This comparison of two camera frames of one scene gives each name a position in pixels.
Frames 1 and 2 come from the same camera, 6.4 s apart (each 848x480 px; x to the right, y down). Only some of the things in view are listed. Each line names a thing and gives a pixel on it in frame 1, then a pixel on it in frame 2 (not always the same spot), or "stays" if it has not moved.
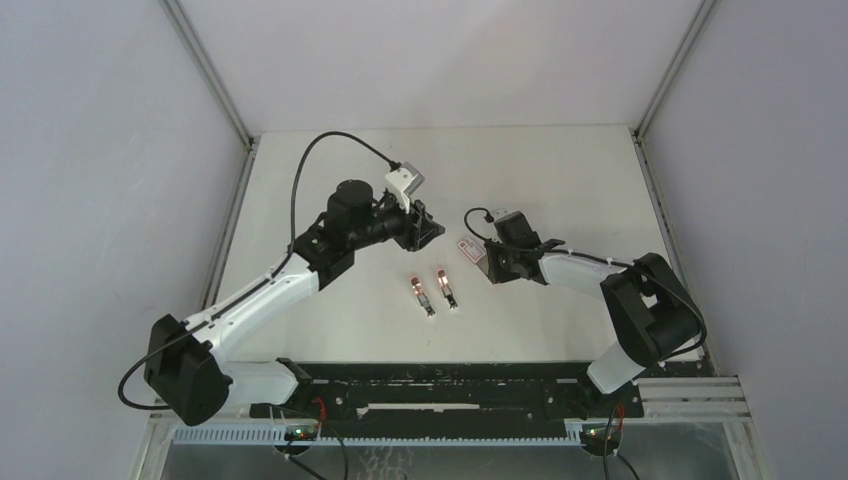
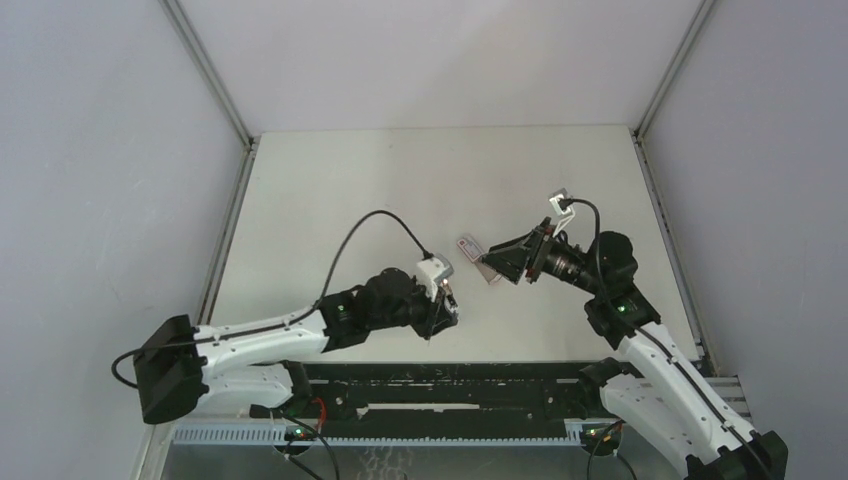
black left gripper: (416, 228) -> (436, 316)
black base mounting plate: (449, 393) stays
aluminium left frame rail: (218, 86) stays
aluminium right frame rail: (640, 132) stays
